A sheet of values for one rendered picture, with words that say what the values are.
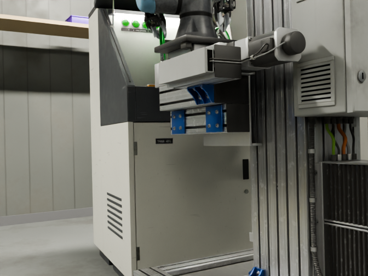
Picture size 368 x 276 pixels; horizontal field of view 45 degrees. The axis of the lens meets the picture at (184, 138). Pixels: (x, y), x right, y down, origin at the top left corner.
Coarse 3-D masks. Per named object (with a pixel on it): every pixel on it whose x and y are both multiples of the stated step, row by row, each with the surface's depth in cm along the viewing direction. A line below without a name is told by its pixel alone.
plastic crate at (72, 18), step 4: (72, 16) 368; (76, 16) 369; (80, 16) 371; (84, 16) 373; (68, 20) 375; (72, 20) 368; (76, 20) 370; (80, 20) 372; (84, 20) 373; (88, 20) 375
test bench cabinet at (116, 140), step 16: (112, 128) 223; (128, 128) 197; (112, 144) 224; (128, 144) 197; (112, 160) 225; (128, 160) 197; (112, 176) 225; (128, 176) 197; (112, 192) 226; (128, 192) 198; (112, 208) 226; (128, 208) 199; (112, 224) 226; (128, 224) 199; (112, 240) 228; (128, 240) 200; (112, 256) 229; (128, 256) 200; (128, 272) 201
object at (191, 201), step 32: (160, 128) 202; (160, 160) 202; (192, 160) 208; (224, 160) 215; (160, 192) 202; (192, 192) 208; (224, 192) 215; (160, 224) 202; (192, 224) 208; (224, 224) 214; (160, 256) 202; (192, 256) 208
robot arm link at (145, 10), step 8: (136, 0) 153; (144, 0) 146; (152, 0) 146; (160, 0) 147; (168, 0) 148; (176, 0) 148; (144, 8) 149; (152, 8) 149; (160, 8) 149; (168, 8) 150; (176, 8) 150
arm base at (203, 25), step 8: (184, 16) 151; (192, 16) 149; (200, 16) 149; (208, 16) 151; (184, 24) 150; (192, 24) 149; (200, 24) 148; (208, 24) 150; (184, 32) 149; (192, 32) 148; (200, 32) 147; (208, 32) 148
